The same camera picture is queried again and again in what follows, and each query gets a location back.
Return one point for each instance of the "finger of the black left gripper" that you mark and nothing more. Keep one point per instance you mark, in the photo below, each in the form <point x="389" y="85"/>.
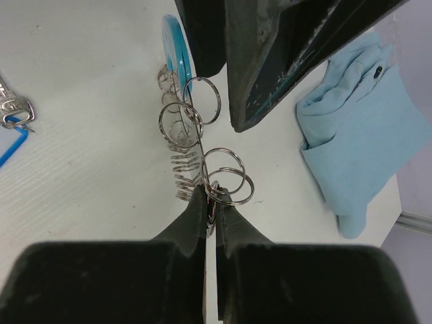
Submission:
<point x="204" y="25"/>
<point x="272" y="45"/>

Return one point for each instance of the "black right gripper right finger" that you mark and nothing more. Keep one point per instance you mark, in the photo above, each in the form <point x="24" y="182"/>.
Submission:
<point x="259" y="281"/>

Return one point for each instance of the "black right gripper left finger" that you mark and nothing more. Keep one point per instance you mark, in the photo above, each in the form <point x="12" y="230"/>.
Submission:
<point x="161" y="280"/>

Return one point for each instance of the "light blue folded cloth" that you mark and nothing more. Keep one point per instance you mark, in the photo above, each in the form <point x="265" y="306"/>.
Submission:
<point x="360" y="128"/>

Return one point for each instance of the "key with blue tag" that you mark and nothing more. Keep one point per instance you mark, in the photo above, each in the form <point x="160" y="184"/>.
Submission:
<point x="17" y="112"/>

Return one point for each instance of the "aluminium frame rail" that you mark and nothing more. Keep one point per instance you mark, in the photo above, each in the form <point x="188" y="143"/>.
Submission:
<point x="415" y="222"/>

